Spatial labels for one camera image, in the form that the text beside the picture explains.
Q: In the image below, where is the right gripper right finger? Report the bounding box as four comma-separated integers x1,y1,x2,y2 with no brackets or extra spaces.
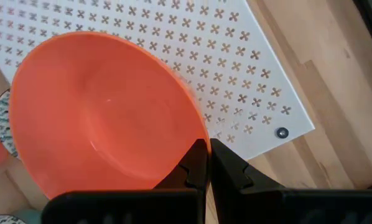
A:
210,138,372,224

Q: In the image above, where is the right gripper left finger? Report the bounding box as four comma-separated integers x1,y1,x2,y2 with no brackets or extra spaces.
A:
41,138,210,224

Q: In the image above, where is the white green patterned mini bowl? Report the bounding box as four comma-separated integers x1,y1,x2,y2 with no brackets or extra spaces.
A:
0,88,21,159
0,208,43,224

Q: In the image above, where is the black shelf screw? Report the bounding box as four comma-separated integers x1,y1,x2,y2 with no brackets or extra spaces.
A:
276,126,289,139

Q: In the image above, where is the white perforated metal shelf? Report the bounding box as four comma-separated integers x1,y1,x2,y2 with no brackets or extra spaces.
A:
0,0,316,161

